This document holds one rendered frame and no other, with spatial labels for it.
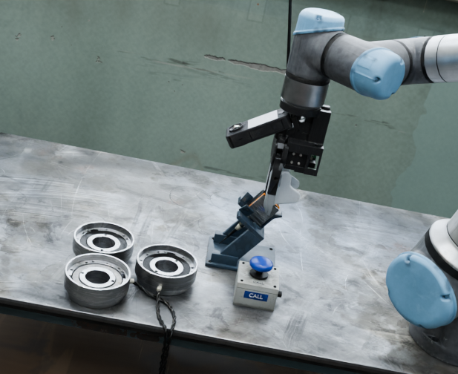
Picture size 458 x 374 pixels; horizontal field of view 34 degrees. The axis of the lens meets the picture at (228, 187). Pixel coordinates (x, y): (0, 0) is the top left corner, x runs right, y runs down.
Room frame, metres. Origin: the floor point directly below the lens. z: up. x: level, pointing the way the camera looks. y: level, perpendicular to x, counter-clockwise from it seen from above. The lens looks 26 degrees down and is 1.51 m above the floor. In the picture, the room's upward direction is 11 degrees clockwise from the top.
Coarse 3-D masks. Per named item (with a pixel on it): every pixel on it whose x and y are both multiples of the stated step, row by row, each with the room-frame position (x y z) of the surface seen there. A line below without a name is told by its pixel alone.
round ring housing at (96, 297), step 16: (80, 256) 1.03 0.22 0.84; (96, 256) 1.05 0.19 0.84; (112, 256) 1.05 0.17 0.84; (80, 272) 1.00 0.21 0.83; (96, 272) 1.02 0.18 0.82; (112, 272) 1.02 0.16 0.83; (128, 272) 1.01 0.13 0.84; (80, 288) 0.95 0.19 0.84; (96, 288) 0.97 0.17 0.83; (112, 288) 0.96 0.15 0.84; (128, 288) 1.00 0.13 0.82; (80, 304) 0.96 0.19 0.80; (96, 304) 0.96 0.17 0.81; (112, 304) 0.97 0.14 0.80
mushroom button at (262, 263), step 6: (252, 258) 1.08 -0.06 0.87; (258, 258) 1.08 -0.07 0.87; (264, 258) 1.09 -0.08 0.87; (252, 264) 1.07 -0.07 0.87; (258, 264) 1.07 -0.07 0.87; (264, 264) 1.07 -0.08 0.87; (270, 264) 1.07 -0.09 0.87; (258, 270) 1.06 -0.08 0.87; (264, 270) 1.06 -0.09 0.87; (270, 270) 1.07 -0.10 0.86
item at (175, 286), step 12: (144, 252) 1.10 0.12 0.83; (156, 252) 1.11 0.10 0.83; (180, 252) 1.12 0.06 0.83; (156, 264) 1.08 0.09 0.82; (168, 264) 1.09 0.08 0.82; (180, 264) 1.09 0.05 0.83; (192, 264) 1.10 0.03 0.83; (144, 276) 1.03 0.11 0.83; (156, 276) 1.02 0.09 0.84; (180, 276) 1.03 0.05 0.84; (192, 276) 1.05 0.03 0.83; (144, 288) 1.04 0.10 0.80; (156, 288) 1.02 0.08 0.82; (168, 288) 1.02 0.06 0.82; (180, 288) 1.03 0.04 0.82
